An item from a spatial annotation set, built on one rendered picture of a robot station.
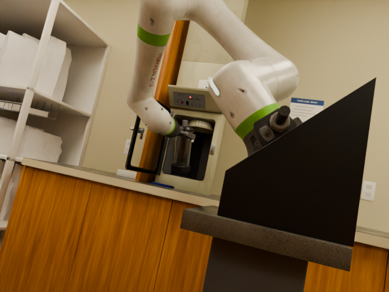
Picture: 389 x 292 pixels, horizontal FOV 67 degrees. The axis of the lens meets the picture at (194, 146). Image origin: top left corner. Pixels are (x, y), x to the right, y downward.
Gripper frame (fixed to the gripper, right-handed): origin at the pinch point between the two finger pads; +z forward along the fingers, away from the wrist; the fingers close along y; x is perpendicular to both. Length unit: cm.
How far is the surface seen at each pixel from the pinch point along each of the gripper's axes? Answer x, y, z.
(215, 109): -20.4, -10.5, 12.9
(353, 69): -72, -86, 59
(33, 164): 30, 77, -13
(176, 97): -23.8, 12.8, 9.4
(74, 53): -68, 137, 58
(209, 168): 12.5, -13.0, 16.5
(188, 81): -36.8, 10.1, 16.2
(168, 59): -46, 23, 9
